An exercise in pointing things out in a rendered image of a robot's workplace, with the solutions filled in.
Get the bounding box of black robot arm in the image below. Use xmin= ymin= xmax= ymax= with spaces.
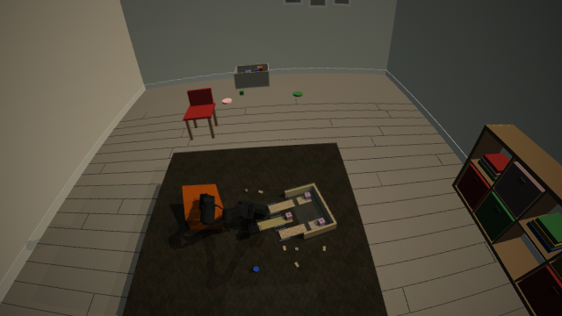
xmin=198 ymin=193 xmax=268 ymax=226

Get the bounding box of tan strip with purple zigzag pattern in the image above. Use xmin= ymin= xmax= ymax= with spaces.
xmin=278 ymin=225 xmax=303 ymax=239

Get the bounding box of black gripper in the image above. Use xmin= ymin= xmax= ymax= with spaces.
xmin=245 ymin=219 xmax=260 ymax=235

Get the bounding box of tan crosshatch-patterned strip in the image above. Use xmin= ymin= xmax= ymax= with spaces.
xmin=257 ymin=215 xmax=293 ymax=231

